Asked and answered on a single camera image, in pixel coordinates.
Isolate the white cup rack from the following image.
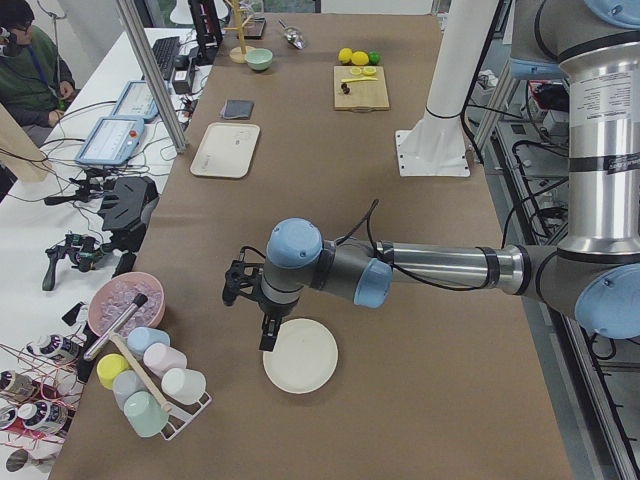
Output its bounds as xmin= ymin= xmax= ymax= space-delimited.
xmin=109 ymin=333 xmax=212 ymax=441

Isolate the black keyboard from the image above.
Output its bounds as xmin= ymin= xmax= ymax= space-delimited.
xmin=152 ymin=36 xmax=180 ymax=75

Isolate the metal muddler tool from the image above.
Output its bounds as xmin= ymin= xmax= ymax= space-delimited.
xmin=83 ymin=293 xmax=148 ymax=361

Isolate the aluminium frame post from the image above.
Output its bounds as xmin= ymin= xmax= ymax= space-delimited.
xmin=116 ymin=0 xmax=187 ymax=154

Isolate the seated person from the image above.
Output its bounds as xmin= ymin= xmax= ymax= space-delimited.
xmin=1 ymin=1 xmax=77 ymax=146

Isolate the blue cup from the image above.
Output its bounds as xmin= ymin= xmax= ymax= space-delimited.
xmin=126 ymin=327 xmax=171 ymax=358

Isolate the yellow cup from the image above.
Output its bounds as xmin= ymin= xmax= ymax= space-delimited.
xmin=96 ymin=353 xmax=131 ymax=390

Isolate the teach pendant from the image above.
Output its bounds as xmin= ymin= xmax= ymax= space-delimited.
xmin=75 ymin=116 xmax=145 ymax=167
xmin=111 ymin=80 xmax=158 ymax=122

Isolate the white cup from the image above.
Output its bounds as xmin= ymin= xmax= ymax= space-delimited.
xmin=161 ymin=368 xmax=206 ymax=405

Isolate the wooden cutting board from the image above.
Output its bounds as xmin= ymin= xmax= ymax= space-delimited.
xmin=333 ymin=66 xmax=390 ymax=111

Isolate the cream rectangular tray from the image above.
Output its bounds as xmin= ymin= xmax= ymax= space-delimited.
xmin=190 ymin=122 xmax=260 ymax=179

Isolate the yellow plastic knife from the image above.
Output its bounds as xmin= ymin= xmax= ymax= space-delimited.
xmin=340 ymin=76 xmax=378 ymax=84

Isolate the pink bowl with ice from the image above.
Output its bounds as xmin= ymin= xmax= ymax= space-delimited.
xmin=88 ymin=272 xmax=165 ymax=337

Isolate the mint green bowl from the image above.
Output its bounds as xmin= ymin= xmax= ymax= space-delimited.
xmin=245 ymin=48 xmax=273 ymax=72

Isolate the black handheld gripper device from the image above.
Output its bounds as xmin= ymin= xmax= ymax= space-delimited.
xmin=42 ymin=233 xmax=107 ymax=291

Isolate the pink cup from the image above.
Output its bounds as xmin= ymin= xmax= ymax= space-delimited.
xmin=143 ymin=342 xmax=187 ymax=378

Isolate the grey cup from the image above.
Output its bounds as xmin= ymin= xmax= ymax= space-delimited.
xmin=112 ymin=370 xmax=147 ymax=411

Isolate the round cream plate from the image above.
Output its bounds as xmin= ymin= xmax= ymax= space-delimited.
xmin=263 ymin=318 xmax=339 ymax=394

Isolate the yellow lemon right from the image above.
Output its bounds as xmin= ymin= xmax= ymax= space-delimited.
xmin=350 ymin=51 xmax=370 ymax=66

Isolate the grey folded cloth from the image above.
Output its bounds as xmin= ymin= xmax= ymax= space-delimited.
xmin=220 ymin=99 xmax=254 ymax=120

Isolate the green lime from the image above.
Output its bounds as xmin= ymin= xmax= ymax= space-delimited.
xmin=368 ymin=51 xmax=381 ymax=65

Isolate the mint green cup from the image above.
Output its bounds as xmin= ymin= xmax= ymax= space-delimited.
xmin=123 ymin=391 xmax=169 ymax=438

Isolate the wooden cup stand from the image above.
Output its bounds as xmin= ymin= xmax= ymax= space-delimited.
xmin=224 ymin=0 xmax=254 ymax=64

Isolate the far teach pendant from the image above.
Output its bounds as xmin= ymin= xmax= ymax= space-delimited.
xmin=111 ymin=80 xmax=158 ymax=122

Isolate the near teach pendant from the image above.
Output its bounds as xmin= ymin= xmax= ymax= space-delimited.
xmin=75 ymin=116 xmax=145 ymax=167

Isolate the metal scoop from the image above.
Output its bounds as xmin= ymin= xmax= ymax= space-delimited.
xmin=278 ymin=19 xmax=307 ymax=50

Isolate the white camera post base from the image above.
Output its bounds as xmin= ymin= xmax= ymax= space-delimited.
xmin=396 ymin=0 xmax=500 ymax=177

